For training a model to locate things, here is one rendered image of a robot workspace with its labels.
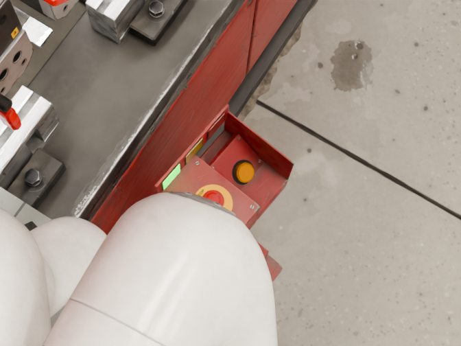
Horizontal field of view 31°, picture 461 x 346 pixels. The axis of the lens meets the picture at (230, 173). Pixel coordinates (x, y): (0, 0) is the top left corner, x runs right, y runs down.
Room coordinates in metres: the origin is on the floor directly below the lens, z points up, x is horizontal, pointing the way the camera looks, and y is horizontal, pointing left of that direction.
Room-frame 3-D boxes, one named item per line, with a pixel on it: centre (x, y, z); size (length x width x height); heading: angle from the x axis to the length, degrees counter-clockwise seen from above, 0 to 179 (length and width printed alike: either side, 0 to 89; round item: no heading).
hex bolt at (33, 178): (0.35, 0.32, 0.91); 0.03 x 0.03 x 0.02
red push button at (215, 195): (0.38, 0.02, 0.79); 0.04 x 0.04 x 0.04
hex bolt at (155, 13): (0.68, 0.17, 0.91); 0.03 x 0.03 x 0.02
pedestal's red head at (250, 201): (0.42, 0.01, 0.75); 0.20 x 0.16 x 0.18; 148
